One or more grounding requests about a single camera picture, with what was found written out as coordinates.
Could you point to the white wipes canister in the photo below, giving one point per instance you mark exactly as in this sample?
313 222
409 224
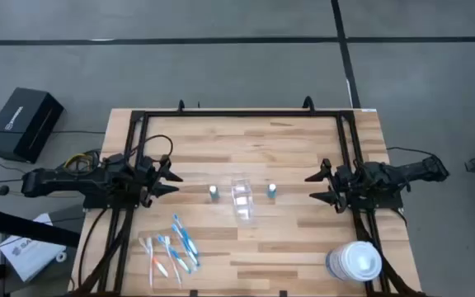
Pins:
355 262

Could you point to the white paper booklet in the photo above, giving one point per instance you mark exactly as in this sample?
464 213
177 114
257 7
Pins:
29 255

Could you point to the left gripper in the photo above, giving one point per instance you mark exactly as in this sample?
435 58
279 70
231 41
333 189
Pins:
147 187

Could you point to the black round knob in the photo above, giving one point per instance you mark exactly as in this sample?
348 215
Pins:
3 190

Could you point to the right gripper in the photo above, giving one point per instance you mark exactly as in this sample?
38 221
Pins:
351 191

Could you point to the black aluminium table frame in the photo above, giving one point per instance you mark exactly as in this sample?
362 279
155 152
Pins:
241 113

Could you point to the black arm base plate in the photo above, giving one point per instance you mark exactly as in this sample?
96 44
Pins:
97 203
386 203

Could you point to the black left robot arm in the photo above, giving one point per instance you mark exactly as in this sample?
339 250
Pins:
76 181

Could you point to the white tape roll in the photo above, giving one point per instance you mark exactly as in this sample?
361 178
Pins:
61 256

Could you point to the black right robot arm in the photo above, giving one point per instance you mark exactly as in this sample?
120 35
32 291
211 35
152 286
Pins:
406 173

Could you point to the black cardboard box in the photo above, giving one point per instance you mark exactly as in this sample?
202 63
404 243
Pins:
23 123

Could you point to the clear plastic bag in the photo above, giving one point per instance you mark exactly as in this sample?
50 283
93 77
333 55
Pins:
243 198

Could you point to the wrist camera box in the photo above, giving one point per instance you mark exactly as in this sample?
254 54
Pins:
149 165
344 173

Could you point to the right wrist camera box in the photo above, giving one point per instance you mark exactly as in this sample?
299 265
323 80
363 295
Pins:
344 173

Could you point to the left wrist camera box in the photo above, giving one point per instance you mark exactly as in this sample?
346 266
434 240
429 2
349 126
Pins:
149 165

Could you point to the black metal bar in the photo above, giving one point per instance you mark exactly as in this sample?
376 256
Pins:
31 229

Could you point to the black table edge clamp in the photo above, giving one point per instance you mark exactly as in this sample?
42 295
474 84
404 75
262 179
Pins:
194 293
283 293

